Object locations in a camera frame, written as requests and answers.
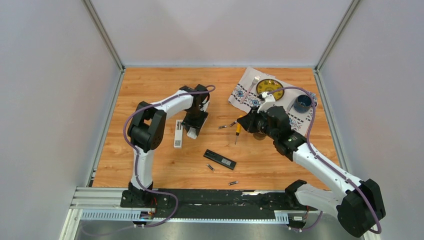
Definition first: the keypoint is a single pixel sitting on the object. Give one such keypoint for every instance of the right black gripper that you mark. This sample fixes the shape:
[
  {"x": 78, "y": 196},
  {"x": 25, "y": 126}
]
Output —
[{"x": 248, "y": 121}]

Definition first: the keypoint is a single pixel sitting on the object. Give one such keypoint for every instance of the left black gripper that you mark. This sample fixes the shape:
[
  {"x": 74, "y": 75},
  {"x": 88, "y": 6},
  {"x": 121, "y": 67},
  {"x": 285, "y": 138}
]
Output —
[{"x": 196, "y": 125}]

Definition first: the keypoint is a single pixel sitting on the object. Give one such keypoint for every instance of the white remote orange battery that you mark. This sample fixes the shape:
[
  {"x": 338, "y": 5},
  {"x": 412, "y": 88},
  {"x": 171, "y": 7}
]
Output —
[{"x": 193, "y": 133}]

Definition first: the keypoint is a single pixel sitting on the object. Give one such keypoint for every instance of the yellow handled screwdriver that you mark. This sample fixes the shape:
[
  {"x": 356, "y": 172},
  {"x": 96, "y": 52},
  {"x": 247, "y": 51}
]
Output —
[{"x": 238, "y": 129}]

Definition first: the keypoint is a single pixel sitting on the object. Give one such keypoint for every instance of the white remote with QR code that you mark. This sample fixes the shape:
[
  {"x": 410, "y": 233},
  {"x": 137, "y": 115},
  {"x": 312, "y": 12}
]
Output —
[{"x": 178, "y": 134}]

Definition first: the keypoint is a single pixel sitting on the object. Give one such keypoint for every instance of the black remote control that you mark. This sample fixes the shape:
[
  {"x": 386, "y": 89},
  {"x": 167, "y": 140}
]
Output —
[{"x": 219, "y": 159}]

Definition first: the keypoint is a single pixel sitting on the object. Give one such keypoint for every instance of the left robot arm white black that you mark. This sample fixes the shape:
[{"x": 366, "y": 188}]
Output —
[{"x": 144, "y": 131}]

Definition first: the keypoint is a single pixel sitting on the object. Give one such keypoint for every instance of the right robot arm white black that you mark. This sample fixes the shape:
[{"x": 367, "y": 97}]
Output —
[{"x": 324, "y": 172}]

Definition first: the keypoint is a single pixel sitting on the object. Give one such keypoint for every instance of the brown glass cup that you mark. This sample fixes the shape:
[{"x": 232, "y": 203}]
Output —
[{"x": 259, "y": 136}]

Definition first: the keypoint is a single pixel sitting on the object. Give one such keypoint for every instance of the yellow patterned plate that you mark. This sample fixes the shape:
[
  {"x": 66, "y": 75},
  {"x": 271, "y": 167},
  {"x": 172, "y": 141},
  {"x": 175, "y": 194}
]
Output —
[{"x": 270, "y": 85}]

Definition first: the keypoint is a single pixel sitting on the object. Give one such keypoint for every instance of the dark blue mug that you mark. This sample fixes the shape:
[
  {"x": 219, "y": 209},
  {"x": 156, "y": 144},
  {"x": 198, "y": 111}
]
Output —
[{"x": 302, "y": 103}]

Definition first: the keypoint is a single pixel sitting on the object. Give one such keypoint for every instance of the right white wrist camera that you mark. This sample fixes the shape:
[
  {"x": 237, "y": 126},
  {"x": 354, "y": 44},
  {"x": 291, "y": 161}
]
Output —
[{"x": 268, "y": 101}]

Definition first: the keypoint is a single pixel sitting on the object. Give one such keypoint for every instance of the pink handled fork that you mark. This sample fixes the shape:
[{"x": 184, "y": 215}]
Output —
[{"x": 252, "y": 85}]

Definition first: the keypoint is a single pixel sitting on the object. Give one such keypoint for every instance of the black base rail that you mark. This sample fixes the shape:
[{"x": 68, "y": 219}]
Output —
[{"x": 215, "y": 204}]

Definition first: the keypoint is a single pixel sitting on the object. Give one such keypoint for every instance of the aluminium frame rail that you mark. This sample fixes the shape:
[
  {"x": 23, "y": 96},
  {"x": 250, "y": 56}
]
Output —
[{"x": 109, "y": 199}]

